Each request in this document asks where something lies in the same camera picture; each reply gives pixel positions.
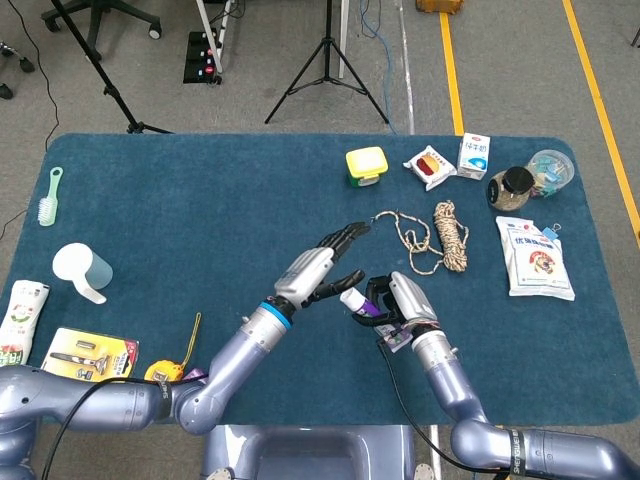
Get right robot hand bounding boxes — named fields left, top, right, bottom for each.
left=352, top=271, right=439, bottom=337

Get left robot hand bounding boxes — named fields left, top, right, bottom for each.
left=273, top=221, right=372, bottom=312

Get purple toothpaste tube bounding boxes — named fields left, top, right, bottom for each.
left=339, top=287, right=414, bottom=354

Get green box yellow lid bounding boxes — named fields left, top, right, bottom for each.
left=345, top=146, right=390, bottom=189

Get white printed pouch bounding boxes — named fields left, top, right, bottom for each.
left=495, top=215, right=576, bottom=302

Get blue table cloth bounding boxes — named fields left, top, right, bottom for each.
left=8, top=132, right=634, bottom=427

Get white red snack packet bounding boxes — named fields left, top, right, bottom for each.
left=402, top=145, right=458, bottom=192

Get white blue milk carton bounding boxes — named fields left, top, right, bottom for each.
left=456, top=132, right=491, bottom=181

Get glass jar black lid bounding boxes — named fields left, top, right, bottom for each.
left=487, top=166, right=536, bottom=211

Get grey robot torso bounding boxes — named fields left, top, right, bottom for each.
left=199, top=424, right=416, bottom=480

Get clear tub of clips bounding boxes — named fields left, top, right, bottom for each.
left=525, top=148, right=576, bottom=198

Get black tripod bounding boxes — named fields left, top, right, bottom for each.
left=264, top=0, right=391, bottom=125

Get white measuring cup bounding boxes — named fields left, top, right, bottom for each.
left=52, top=242, right=114, bottom=305

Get yellow black razor pack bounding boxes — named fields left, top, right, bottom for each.
left=40, top=327, right=140, bottom=384

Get black power strip red switches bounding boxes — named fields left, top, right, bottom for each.
left=182, top=30, right=224, bottom=85

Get green plastic brush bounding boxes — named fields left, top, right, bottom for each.
left=38, top=166, right=65, bottom=228

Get black light stand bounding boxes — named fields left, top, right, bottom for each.
left=49, top=0, right=174, bottom=135

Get white green refill pouch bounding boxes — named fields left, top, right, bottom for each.
left=0, top=279, right=51, bottom=369

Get brown cardboard box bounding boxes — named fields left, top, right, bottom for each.
left=415, top=0, right=465, bottom=15

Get black office chair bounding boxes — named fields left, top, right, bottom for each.
left=40, top=0, right=164, bottom=41

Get black chair base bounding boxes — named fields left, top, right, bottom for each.
left=0, top=42, right=36, bottom=100

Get beige braided rope bundle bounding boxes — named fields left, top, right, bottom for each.
left=372, top=200, right=471, bottom=275

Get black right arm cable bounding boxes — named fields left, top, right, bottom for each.
left=375, top=339, right=506, bottom=474

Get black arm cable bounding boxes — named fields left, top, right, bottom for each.
left=39, top=377, right=161, bottom=480
left=375, top=339, right=506, bottom=474

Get yellow tape measure with strap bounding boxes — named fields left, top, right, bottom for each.
left=143, top=312, right=203, bottom=384

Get blue floor cable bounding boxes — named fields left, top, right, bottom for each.
left=359, top=0, right=401, bottom=135

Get white straight post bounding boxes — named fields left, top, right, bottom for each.
left=338, top=0, right=350, bottom=80

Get white slanted frame leg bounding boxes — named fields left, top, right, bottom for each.
left=195, top=0, right=232, bottom=76

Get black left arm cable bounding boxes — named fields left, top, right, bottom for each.
left=39, top=377, right=161, bottom=480

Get black floor cable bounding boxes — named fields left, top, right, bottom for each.
left=0, top=0, right=61, bottom=236

